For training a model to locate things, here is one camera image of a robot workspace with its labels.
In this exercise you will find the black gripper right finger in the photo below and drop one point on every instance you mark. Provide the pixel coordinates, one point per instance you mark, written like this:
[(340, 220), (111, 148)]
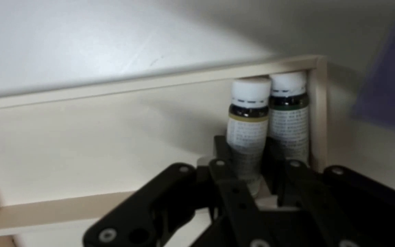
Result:
[(343, 210)]

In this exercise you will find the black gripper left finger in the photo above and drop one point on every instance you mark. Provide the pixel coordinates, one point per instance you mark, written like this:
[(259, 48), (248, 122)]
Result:
[(160, 200)]

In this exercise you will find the shallow wooden compartment tray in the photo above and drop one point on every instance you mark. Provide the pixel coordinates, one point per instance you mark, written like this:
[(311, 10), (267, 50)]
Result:
[(92, 146)]

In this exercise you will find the small bottle dark green content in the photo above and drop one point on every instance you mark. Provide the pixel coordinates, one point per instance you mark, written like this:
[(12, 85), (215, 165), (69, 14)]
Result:
[(291, 124)]

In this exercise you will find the purple mat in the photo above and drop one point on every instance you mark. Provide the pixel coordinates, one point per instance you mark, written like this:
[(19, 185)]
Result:
[(389, 77)]

